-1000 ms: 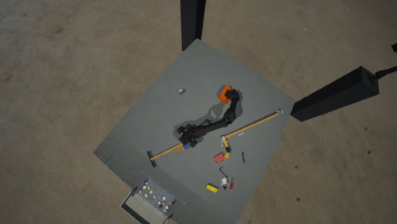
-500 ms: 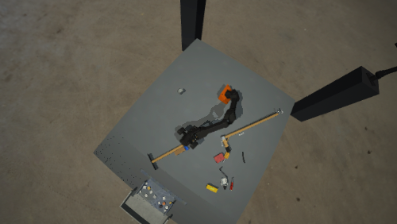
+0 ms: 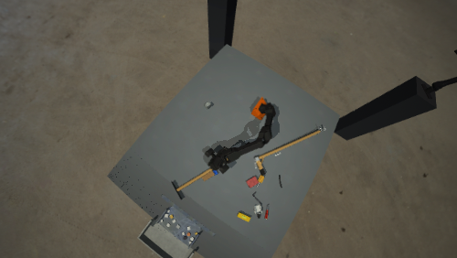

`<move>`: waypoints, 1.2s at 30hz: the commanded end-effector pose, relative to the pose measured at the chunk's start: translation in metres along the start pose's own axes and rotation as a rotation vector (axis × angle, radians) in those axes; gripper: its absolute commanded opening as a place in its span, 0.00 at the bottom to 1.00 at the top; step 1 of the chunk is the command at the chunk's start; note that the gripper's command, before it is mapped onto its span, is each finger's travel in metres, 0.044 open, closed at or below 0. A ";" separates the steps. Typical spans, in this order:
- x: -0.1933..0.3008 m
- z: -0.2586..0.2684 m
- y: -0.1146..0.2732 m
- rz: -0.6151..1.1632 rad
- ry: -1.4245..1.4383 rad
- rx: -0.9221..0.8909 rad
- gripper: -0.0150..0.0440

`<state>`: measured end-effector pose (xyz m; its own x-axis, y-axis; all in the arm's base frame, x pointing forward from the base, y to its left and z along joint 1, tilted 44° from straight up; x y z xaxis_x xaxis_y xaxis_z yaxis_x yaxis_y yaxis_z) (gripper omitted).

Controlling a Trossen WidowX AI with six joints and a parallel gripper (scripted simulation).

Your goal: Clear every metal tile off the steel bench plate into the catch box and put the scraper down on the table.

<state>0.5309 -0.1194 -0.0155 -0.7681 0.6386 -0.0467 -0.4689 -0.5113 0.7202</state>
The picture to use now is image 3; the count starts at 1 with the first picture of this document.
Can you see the yellow rectangular block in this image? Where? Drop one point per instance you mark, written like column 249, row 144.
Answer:
column 244, row 217

